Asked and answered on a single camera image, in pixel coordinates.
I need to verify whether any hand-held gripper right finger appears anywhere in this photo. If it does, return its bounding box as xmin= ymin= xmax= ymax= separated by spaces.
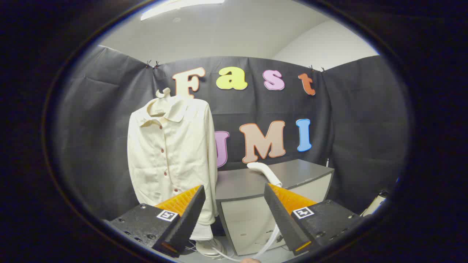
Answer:
xmin=264 ymin=183 xmax=362 ymax=256

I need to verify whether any white garment steamer head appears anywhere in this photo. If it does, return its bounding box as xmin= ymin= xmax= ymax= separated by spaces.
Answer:
xmin=247 ymin=163 xmax=283 ymax=187

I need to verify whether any clear steamer hose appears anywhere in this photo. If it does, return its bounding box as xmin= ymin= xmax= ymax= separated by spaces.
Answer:
xmin=210 ymin=224 xmax=282 ymax=263

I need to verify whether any white steamer base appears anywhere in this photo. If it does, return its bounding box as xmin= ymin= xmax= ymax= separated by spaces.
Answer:
xmin=195 ymin=237 xmax=226 ymax=259

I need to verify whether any cream clothes hanger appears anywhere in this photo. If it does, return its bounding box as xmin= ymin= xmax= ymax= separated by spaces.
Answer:
xmin=155 ymin=87 xmax=183 ymax=117

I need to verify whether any black backdrop cloth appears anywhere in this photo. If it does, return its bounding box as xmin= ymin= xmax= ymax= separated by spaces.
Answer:
xmin=55 ymin=45 xmax=408 ymax=221

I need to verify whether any grey and white cabinet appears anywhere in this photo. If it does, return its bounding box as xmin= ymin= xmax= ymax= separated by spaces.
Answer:
xmin=215 ymin=159 xmax=334 ymax=256

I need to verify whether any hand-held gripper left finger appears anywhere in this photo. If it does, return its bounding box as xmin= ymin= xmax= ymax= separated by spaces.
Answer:
xmin=109 ymin=185 xmax=206 ymax=258

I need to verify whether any cream button shirt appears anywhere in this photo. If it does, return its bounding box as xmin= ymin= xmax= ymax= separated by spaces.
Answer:
xmin=127 ymin=96 xmax=219 ymax=241

